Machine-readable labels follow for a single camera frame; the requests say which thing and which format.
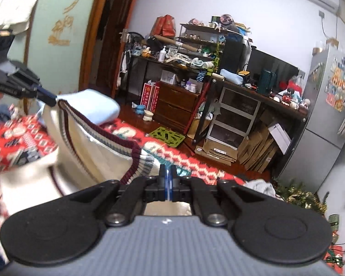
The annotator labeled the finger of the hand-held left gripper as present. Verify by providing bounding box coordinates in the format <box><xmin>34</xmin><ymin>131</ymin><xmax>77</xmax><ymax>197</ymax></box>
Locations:
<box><xmin>36</xmin><ymin>86</ymin><xmax>58</xmax><ymax>107</ymax></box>

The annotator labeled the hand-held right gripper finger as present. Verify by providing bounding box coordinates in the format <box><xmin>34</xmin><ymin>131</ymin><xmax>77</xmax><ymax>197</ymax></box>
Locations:
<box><xmin>67</xmin><ymin>164</ymin><xmax>169</xmax><ymax>227</ymax></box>
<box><xmin>169</xmin><ymin>165</ymin><xmax>272</xmax><ymax>227</ymax></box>

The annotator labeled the cream knit sweater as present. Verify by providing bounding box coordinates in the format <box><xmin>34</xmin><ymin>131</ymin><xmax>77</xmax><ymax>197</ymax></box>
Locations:
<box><xmin>0</xmin><ymin>99</ymin><xmax>156</xmax><ymax>216</ymax></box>

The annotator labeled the grey garment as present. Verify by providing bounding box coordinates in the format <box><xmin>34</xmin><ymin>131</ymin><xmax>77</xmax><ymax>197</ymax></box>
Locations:
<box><xmin>244</xmin><ymin>178</ymin><xmax>276</xmax><ymax>199</ymax></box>

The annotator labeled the light blue folded blanket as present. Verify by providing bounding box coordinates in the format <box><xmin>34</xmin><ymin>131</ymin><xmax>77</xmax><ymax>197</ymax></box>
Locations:
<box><xmin>57</xmin><ymin>89</ymin><xmax>121</xmax><ymax>125</ymax></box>

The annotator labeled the red patterned blanket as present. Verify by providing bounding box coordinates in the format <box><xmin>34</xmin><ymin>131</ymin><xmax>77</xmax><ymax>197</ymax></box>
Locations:
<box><xmin>0</xmin><ymin>113</ymin><xmax>248</xmax><ymax>216</ymax></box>

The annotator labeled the green foam tray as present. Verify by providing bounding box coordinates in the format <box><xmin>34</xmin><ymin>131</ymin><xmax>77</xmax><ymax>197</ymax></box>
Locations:
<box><xmin>148</xmin><ymin>126</ymin><xmax>186</xmax><ymax>148</ymax></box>

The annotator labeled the stack of flat cardboard boxes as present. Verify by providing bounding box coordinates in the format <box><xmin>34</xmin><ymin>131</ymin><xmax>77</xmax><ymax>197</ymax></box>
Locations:
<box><xmin>195</xmin><ymin>138</ymin><xmax>239</xmax><ymax>164</ymax></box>

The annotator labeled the white plastic drawer unit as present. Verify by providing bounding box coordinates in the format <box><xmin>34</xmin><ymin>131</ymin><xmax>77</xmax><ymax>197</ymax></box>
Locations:
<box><xmin>205</xmin><ymin>87</ymin><xmax>262</xmax><ymax>151</ymax></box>

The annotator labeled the white hanging bag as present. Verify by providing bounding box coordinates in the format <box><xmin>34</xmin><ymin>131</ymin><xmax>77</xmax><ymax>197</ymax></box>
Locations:
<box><xmin>119</xmin><ymin>50</ymin><xmax>130</xmax><ymax>88</ymax></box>

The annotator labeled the brown wooden drawer cabinet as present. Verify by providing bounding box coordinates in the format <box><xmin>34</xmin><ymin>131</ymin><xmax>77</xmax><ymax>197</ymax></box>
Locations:
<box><xmin>154</xmin><ymin>81</ymin><xmax>202</xmax><ymax>134</ymax></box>

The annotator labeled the red printed tall box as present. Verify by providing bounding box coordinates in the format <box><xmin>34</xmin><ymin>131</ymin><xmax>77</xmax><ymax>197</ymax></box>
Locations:
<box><xmin>142</xmin><ymin>82</ymin><xmax>153</xmax><ymax>112</ymax></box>
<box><xmin>151</xmin><ymin>83</ymin><xmax>161</xmax><ymax>114</ymax></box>

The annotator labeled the row of upright cardboard sheets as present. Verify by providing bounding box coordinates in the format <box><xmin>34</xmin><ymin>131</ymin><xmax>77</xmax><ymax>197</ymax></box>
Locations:
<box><xmin>237</xmin><ymin>112</ymin><xmax>279</xmax><ymax>173</ymax></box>

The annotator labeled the black desk fan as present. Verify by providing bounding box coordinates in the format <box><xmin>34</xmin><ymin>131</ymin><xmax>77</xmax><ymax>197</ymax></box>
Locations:
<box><xmin>128</xmin><ymin>33</ymin><xmax>144</xmax><ymax>49</ymax></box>

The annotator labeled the small white carton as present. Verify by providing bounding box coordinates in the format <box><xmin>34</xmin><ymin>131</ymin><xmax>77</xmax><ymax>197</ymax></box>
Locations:
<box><xmin>160</xmin><ymin>70</ymin><xmax>180</xmax><ymax>85</ymax></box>

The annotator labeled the white cardboard box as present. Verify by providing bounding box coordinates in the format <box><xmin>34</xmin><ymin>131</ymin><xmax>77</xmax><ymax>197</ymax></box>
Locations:
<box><xmin>267</xmin><ymin>123</ymin><xmax>292</xmax><ymax>153</ymax></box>

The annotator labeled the light blue pouch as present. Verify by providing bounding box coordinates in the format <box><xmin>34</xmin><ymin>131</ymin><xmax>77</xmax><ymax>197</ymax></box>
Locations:
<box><xmin>219</xmin><ymin>69</ymin><xmax>244</xmax><ymax>85</ymax></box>

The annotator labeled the green tinsel garland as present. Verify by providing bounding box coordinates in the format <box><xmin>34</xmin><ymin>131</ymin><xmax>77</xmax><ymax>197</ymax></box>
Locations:
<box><xmin>276</xmin><ymin>178</ymin><xmax>330</xmax><ymax>216</ymax></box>

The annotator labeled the green toy tower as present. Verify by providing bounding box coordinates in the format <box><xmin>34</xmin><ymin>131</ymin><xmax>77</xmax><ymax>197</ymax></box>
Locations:
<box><xmin>206</xmin><ymin>42</ymin><xmax>221</xmax><ymax>77</ymax></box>

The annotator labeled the red paper bag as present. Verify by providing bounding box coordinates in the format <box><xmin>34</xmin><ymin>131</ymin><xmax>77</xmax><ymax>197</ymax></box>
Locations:
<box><xmin>150</xmin><ymin>14</ymin><xmax>176</xmax><ymax>37</ymax></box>

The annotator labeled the brown paper tube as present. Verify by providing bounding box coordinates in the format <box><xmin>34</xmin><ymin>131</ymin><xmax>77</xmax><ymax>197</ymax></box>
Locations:
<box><xmin>154</xmin><ymin>34</ymin><xmax>203</xmax><ymax>53</ymax></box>

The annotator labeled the dark green kettle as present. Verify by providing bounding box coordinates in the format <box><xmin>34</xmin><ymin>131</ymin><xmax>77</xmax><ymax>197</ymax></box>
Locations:
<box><xmin>259</xmin><ymin>68</ymin><xmax>277</xmax><ymax>95</ymax></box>

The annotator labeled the cluster of small figurines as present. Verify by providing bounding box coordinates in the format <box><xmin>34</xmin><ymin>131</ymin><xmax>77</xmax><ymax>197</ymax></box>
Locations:
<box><xmin>273</xmin><ymin>89</ymin><xmax>311</xmax><ymax>112</ymax></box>

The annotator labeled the black computer tower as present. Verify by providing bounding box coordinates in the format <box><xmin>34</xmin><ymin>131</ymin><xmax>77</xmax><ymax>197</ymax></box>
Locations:
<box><xmin>223</xmin><ymin>36</ymin><xmax>252</xmax><ymax>74</ymax></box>

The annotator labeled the silver refrigerator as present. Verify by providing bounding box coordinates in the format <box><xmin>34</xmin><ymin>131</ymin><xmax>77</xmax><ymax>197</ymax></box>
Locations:
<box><xmin>277</xmin><ymin>44</ymin><xmax>345</xmax><ymax>193</ymax></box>

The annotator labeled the red plastic bag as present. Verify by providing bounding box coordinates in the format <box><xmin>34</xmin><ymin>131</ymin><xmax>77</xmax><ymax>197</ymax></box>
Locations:
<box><xmin>279</xmin><ymin>75</ymin><xmax>304</xmax><ymax>92</ymax></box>

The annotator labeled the black monitor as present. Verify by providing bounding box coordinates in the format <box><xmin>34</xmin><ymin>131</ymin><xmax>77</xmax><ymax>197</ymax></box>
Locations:
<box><xmin>247</xmin><ymin>48</ymin><xmax>301</xmax><ymax>92</ymax></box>

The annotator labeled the black desk shelf rack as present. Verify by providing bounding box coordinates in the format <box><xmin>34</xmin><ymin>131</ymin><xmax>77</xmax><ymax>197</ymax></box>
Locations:
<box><xmin>178</xmin><ymin>22</ymin><xmax>227</xmax><ymax>52</ymax></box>

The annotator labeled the cluster of fridge magnets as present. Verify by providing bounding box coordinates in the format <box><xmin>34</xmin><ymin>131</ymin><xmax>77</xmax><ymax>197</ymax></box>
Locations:
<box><xmin>325</xmin><ymin>56</ymin><xmax>345</xmax><ymax>112</ymax></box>

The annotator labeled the brown wooden door frame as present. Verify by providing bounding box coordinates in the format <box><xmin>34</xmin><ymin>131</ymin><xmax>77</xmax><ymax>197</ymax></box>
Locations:
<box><xmin>79</xmin><ymin>0</ymin><xmax>144</xmax><ymax>98</ymax></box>

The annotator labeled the black frame wooden desk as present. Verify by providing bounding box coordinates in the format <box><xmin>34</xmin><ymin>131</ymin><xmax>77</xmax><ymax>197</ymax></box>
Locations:
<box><xmin>126</xmin><ymin>55</ymin><xmax>216</xmax><ymax>107</ymax></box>
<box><xmin>193</xmin><ymin>76</ymin><xmax>308</xmax><ymax>176</ymax></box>

